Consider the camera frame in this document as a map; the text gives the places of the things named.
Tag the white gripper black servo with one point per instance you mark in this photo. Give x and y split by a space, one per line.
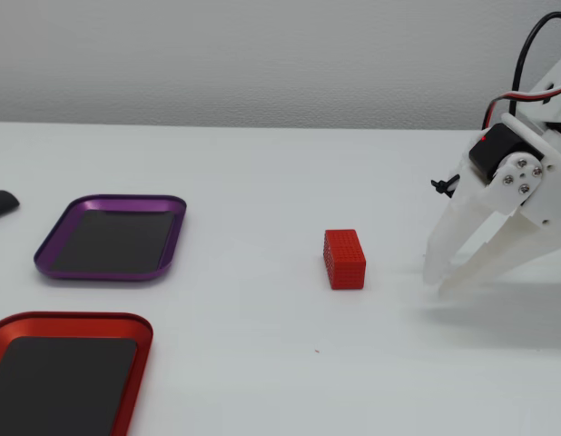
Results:
518 174

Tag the red studded rectangular block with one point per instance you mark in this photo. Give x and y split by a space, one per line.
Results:
346 261

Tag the black zip tie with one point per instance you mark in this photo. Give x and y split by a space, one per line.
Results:
444 186

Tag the purple metal tray black liner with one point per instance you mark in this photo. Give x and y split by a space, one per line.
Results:
112 240

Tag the red metal tray black liner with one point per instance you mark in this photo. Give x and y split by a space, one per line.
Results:
58 386

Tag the black rounded object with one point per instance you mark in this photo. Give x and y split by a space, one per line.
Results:
1 204

